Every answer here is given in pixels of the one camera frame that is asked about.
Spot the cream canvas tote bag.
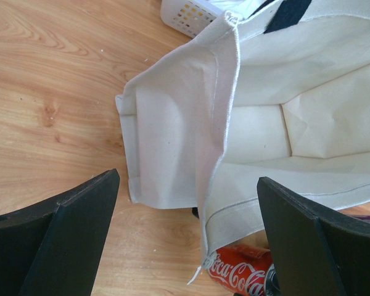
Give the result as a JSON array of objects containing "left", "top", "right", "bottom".
[{"left": 115, "top": 1, "right": 370, "bottom": 269}]

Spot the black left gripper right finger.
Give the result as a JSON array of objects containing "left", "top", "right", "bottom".
[{"left": 257, "top": 177, "right": 370, "bottom": 295}]

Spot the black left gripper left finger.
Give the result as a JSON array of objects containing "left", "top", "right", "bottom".
[{"left": 0, "top": 169, "right": 120, "bottom": 295}]

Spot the white plastic basket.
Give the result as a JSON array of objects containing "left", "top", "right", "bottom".
[{"left": 160, "top": 0, "right": 244, "bottom": 39}]

